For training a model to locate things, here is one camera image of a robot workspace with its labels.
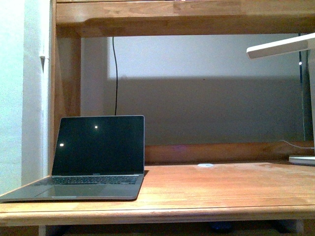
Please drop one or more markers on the white desk lamp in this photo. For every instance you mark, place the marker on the white desk lamp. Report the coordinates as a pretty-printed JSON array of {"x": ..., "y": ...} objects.
[{"x": 295, "y": 44}]

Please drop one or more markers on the white round cable grommet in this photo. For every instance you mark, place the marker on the white round cable grommet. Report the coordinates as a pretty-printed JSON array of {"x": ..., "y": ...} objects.
[{"x": 205, "y": 165}]

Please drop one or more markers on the grey open laptop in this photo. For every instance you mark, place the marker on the grey open laptop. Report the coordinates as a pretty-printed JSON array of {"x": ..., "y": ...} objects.
[{"x": 96, "y": 158}]

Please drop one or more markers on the wooden desk with hutch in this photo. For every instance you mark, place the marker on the wooden desk with hutch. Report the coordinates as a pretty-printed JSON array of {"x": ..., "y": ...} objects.
[{"x": 176, "y": 193}]

